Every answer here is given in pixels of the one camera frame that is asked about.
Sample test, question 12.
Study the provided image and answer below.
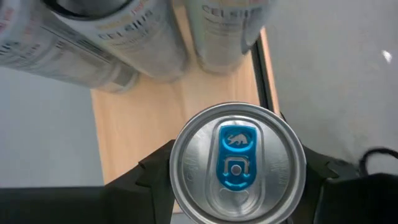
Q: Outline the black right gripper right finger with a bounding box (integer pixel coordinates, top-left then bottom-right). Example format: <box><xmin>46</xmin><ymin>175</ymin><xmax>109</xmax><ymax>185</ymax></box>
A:
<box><xmin>292</xmin><ymin>146</ymin><xmax>359</xmax><ymax>224</ymax></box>

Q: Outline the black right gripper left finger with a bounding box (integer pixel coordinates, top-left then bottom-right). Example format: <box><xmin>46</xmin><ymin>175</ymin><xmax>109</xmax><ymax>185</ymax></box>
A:
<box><xmin>104</xmin><ymin>140</ymin><xmax>177</xmax><ymax>224</ymax></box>

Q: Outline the silver slim beverage can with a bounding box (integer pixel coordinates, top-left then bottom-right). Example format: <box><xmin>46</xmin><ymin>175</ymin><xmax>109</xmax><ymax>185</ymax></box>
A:
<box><xmin>169</xmin><ymin>101</ymin><xmax>308</xmax><ymax>224</ymax></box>

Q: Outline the white can black top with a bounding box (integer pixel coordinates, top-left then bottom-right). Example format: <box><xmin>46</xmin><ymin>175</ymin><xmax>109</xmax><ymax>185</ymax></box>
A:
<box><xmin>42</xmin><ymin>0</ymin><xmax>191</xmax><ymax>82</ymax></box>
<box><xmin>0</xmin><ymin>0</ymin><xmax>140</xmax><ymax>93</ymax></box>
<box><xmin>183</xmin><ymin>0</ymin><xmax>279</xmax><ymax>75</ymax></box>

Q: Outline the wooden shelf board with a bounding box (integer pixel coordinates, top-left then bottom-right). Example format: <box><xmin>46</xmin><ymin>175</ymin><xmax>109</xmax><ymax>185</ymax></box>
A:
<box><xmin>90</xmin><ymin>4</ymin><xmax>262</xmax><ymax>215</ymax></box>

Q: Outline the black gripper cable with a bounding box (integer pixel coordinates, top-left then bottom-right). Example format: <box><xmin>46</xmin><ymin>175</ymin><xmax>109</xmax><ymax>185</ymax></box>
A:
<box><xmin>359</xmin><ymin>148</ymin><xmax>398</xmax><ymax>175</ymax></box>

